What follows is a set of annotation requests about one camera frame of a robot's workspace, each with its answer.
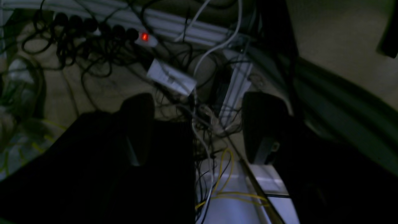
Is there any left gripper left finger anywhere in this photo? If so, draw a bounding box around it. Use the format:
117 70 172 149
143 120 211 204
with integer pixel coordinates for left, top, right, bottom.
0 93 155 224

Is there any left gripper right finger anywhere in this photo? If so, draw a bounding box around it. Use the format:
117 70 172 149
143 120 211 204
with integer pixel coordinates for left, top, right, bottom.
242 92 397 224

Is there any black power strip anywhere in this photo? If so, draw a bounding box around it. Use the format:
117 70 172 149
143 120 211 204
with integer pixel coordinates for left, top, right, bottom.
31 9 159 50

